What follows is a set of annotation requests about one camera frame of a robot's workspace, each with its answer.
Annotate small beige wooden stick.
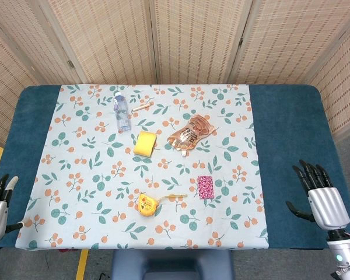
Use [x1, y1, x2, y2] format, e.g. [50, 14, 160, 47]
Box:
[131, 102, 151, 112]

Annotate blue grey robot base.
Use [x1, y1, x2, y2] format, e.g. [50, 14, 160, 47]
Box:
[110, 250, 235, 280]

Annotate teal blue table cover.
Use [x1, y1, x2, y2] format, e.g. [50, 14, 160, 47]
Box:
[0, 84, 350, 251]

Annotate clear plastic water bottle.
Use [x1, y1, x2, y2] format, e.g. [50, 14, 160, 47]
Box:
[113, 91, 132, 134]

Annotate woven bamboo screen panel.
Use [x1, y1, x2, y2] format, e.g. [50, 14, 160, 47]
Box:
[150, 0, 254, 85]
[306, 23, 350, 141]
[0, 14, 44, 146]
[0, 0, 87, 85]
[45, 0, 160, 85]
[227, 0, 350, 85]

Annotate floral printed tablecloth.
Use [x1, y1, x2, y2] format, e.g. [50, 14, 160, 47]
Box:
[15, 84, 270, 251]

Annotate yellow sponge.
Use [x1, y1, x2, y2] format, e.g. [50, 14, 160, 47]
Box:
[133, 131, 158, 158]

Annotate orange brown spout pouch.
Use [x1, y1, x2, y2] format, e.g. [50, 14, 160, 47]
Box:
[166, 114, 216, 157]

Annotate yellow tape measure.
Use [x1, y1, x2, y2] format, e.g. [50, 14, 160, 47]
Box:
[136, 193, 188, 218]

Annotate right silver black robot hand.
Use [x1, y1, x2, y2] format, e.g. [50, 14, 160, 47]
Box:
[285, 159, 350, 233]

